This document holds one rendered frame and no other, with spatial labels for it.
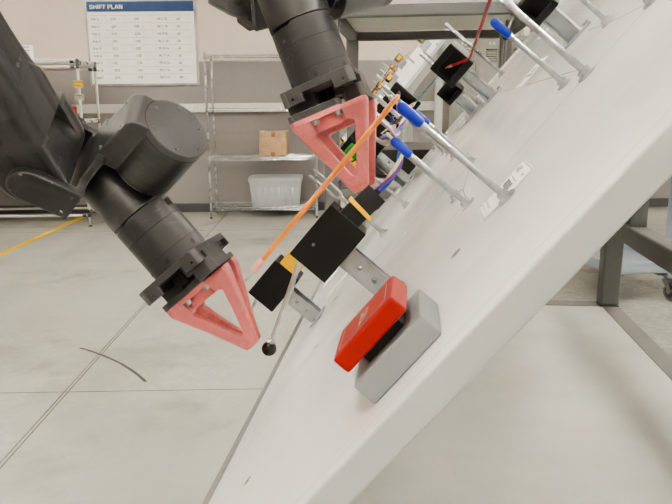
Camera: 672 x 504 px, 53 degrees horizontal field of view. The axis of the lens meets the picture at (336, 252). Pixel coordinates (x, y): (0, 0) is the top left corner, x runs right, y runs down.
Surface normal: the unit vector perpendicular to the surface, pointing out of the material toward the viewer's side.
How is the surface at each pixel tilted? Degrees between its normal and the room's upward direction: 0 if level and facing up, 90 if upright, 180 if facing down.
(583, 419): 0
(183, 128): 53
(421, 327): 90
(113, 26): 90
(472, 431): 0
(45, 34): 90
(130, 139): 129
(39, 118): 83
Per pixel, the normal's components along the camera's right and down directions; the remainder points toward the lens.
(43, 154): 0.02, 0.78
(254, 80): 0.02, 0.21
